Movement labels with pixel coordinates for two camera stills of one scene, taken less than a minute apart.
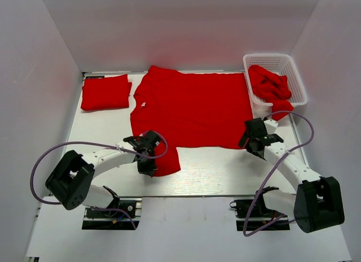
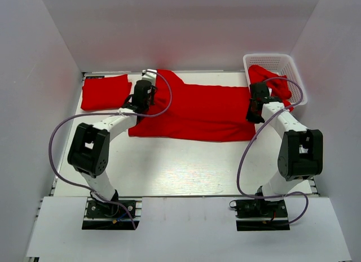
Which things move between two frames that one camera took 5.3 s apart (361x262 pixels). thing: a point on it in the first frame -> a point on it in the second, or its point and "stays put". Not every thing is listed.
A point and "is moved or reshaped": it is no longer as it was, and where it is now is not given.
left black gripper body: [150, 151] -> [149, 101]
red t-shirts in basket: [271, 87] stays put
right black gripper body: [249, 145] -> [254, 116]
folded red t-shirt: [105, 92] stays put
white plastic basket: [281, 63] stays put
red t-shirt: [192, 110] is moved or reshaped
